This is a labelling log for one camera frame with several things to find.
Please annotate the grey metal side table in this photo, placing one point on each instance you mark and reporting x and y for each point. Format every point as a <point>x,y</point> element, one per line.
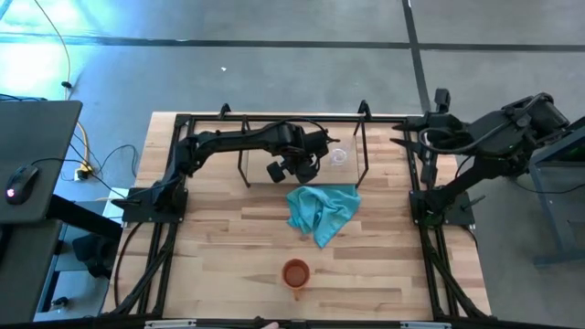
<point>551,221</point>

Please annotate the teal cloth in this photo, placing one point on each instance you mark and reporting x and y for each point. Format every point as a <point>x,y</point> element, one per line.
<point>320,210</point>

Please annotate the orange mug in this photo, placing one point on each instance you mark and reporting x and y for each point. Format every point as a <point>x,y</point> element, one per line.
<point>296,276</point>

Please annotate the black aluminium table frame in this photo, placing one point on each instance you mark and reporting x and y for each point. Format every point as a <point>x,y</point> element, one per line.
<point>210,118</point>

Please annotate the clear glass cup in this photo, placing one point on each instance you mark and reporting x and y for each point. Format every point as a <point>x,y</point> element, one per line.
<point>339,156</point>

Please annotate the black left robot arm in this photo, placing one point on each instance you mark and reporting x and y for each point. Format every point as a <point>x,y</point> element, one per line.
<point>228,137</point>

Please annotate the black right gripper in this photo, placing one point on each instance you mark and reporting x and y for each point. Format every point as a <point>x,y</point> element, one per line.
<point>445,132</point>

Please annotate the dark grey desk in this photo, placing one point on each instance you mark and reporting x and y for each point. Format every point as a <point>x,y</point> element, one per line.
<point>41,137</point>

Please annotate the black caster wheel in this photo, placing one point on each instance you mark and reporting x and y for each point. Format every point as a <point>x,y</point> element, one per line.
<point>60,302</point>

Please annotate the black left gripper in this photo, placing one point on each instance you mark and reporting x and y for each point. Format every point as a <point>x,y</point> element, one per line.
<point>311,146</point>

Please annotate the black table clamp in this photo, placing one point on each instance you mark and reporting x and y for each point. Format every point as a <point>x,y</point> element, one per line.
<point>224,110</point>
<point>364,109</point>

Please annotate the yellow power plug block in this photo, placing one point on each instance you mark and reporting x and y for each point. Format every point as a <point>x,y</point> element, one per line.
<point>83,172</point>

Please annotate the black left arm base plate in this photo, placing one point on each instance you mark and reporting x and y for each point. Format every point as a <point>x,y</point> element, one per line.
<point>137,215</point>

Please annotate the white frame bracket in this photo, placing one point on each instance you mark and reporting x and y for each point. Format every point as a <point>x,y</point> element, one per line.
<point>169,324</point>
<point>425,325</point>

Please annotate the black bag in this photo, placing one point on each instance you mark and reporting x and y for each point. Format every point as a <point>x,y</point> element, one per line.
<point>93,256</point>

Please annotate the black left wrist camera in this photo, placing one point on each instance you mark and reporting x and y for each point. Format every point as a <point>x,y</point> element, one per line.
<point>276,172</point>

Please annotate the person's hand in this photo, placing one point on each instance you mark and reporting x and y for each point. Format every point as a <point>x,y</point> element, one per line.
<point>270,326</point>

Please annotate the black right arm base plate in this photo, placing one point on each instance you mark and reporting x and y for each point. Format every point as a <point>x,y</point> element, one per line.
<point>461,215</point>

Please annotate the black computer mouse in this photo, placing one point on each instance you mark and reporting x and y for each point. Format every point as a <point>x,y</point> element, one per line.
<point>20,183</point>

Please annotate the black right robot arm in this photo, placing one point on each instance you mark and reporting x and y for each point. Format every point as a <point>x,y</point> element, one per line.
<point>503,132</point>

